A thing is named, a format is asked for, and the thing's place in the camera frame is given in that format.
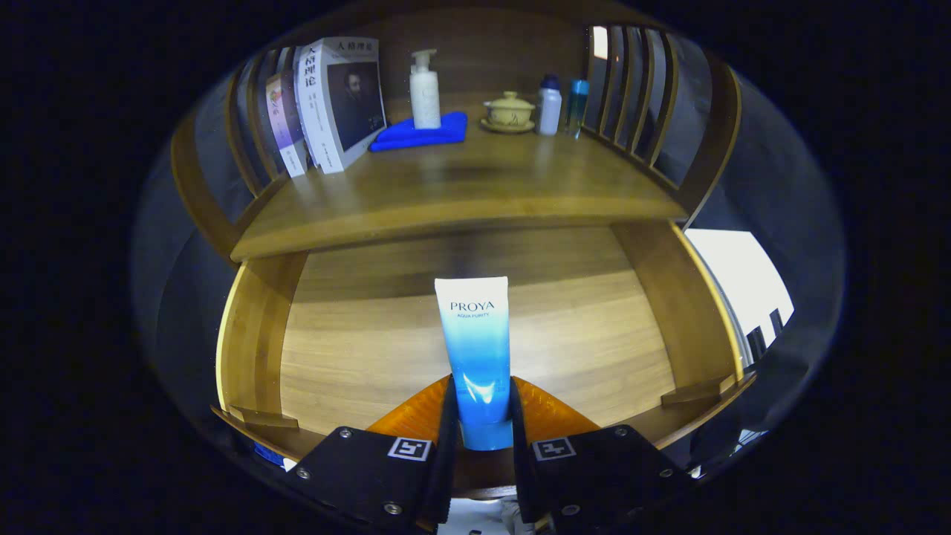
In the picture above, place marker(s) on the white cabinet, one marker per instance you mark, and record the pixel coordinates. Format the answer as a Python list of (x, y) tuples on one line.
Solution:
[(732, 282)]

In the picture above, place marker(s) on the blue folded cloth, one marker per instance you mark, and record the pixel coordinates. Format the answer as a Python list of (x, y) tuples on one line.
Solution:
[(416, 137)]

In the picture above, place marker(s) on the white bottle with blue cap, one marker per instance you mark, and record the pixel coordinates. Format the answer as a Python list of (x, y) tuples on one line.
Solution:
[(549, 111)]

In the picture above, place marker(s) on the purple book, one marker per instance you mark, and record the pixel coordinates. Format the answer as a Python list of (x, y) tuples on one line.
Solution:
[(286, 126)]

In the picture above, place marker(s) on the yellow lidded tea cup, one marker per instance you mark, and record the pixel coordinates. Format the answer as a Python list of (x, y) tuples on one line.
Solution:
[(509, 111)]

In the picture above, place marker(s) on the brown wooden cabinet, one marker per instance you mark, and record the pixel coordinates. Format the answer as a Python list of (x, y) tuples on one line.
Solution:
[(490, 59)]

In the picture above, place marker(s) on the brown wooden drawer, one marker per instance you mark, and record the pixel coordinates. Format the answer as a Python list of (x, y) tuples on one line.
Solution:
[(371, 349)]

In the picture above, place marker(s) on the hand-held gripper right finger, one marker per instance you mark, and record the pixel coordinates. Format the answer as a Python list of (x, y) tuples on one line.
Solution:
[(518, 475)]

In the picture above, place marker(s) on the white pump bottle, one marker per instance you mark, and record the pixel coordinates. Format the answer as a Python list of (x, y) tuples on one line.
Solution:
[(425, 100)]

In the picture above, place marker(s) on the wooden countertop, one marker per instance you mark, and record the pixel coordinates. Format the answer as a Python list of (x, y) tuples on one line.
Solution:
[(475, 186)]

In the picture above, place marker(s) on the teal slim bottle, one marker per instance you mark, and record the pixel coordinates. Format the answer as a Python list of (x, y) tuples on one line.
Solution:
[(577, 104)]

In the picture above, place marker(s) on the white book with portrait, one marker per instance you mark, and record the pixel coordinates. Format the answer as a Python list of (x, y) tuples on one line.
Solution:
[(327, 111)]

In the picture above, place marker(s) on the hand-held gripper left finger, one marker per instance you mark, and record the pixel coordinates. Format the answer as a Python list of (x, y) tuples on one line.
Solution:
[(448, 461)]

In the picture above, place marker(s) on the blue and white tube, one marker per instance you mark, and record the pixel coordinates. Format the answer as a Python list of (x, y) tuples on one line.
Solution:
[(475, 349)]

